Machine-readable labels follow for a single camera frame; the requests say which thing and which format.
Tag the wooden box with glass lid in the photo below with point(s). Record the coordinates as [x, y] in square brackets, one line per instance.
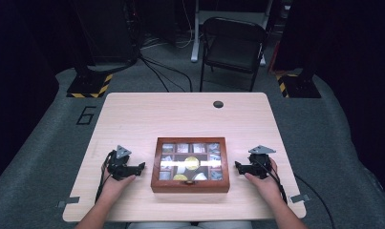
[190, 187]

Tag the person's left hand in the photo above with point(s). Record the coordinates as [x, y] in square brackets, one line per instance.
[115, 187]

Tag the black folding chair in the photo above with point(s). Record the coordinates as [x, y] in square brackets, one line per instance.
[233, 51]

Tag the silver foil packet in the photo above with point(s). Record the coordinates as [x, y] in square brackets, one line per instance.
[214, 148]
[166, 162]
[215, 161]
[165, 175]
[216, 175]

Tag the black table grommet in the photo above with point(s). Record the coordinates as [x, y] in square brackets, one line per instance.
[218, 104]

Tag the white and yellow packet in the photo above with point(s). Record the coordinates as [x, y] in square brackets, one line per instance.
[167, 148]

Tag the white metal desk frame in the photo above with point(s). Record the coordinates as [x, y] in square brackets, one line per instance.
[196, 38]

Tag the red object by curtain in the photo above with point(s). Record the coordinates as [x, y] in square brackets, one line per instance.
[273, 60]

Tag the black stand with striped base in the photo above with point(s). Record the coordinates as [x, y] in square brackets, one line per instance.
[89, 82]
[300, 86]

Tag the small white cup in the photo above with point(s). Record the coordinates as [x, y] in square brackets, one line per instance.
[200, 176]
[181, 168]

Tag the grey tape strip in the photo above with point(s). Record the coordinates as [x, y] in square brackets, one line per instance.
[69, 201]
[300, 198]

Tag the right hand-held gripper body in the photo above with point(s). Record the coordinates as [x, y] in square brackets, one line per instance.
[260, 165]

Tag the person's right hand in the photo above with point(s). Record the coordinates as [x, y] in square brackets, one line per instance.
[266, 187]

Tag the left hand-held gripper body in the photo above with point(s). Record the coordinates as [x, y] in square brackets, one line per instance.
[120, 168]

